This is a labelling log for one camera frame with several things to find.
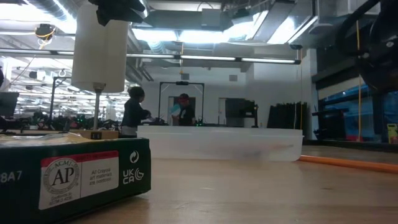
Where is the orange pencil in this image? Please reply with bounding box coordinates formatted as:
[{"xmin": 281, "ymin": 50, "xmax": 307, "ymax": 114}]
[{"xmin": 298, "ymin": 155, "xmax": 398, "ymax": 174}]

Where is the white shade lamp wooden base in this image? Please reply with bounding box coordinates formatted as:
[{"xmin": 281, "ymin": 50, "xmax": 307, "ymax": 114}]
[{"xmin": 70, "ymin": 2, "xmax": 130, "ymax": 141}]

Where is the long tube light bar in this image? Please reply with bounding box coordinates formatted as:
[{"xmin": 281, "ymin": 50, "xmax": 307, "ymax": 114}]
[{"xmin": 0, "ymin": 48, "xmax": 302, "ymax": 65}]

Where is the person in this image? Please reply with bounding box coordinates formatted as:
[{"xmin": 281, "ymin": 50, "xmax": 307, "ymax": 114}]
[
  {"xmin": 170, "ymin": 93, "xmax": 197, "ymax": 127},
  {"xmin": 120, "ymin": 86, "xmax": 152, "ymax": 137}
]

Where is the dark computer monitor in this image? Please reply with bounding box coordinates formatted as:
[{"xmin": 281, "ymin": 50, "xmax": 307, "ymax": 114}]
[{"xmin": 0, "ymin": 91, "xmax": 20, "ymax": 118}]

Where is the black cabinet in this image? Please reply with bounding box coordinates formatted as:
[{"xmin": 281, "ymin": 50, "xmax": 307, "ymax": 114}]
[{"xmin": 224, "ymin": 97, "xmax": 259, "ymax": 128}]

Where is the clear plastic pencil box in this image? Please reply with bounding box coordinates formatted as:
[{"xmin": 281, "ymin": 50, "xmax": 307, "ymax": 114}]
[{"xmin": 137, "ymin": 125, "xmax": 304, "ymax": 162}]

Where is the black curtain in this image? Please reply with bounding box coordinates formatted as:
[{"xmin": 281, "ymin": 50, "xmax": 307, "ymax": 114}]
[{"xmin": 266, "ymin": 101, "xmax": 309, "ymax": 130}]

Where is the green crayon box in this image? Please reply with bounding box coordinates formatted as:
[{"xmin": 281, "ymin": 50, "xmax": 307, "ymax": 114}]
[{"xmin": 0, "ymin": 132, "xmax": 152, "ymax": 224}]

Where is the black equipment rack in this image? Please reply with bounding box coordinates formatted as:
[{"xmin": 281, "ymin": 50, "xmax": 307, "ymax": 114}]
[{"xmin": 312, "ymin": 108, "xmax": 349, "ymax": 141}]

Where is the yellow vertical pole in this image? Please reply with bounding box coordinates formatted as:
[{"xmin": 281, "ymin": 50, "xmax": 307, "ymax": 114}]
[{"xmin": 355, "ymin": 18, "xmax": 364, "ymax": 142}]

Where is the yellow-green object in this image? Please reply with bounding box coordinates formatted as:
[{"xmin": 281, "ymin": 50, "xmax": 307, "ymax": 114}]
[{"xmin": 386, "ymin": 123, "xmax": 398, "ymax": 145}]

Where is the black overhead camera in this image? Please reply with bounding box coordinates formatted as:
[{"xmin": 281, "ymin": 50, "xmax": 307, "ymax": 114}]
[{"xmin": 34, "ymin": 23, "xmax": 57, "ymax": 41}]

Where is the black robot station frame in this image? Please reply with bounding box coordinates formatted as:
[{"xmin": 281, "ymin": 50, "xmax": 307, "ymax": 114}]
[{"xmin": 157, "ymin": 81, "xmax": 205, "ymax": 126}]

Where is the thin black stand frame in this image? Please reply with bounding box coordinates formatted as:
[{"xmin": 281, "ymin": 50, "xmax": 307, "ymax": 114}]
[{"xmin": 50, "ymin": 75, "xmax": 73, "ymax": 123}]

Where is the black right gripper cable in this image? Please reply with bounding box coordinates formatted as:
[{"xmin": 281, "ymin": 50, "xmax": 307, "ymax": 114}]
[{"xmin": 335, "ymin": 0, "xmax": 382, "ymax": 58}]

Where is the black aluminium table frame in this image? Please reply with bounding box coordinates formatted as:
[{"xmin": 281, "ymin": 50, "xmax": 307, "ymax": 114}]
[{"xmin": 303, "ymin": 139, "xmax": 398, "ymax": 154}]

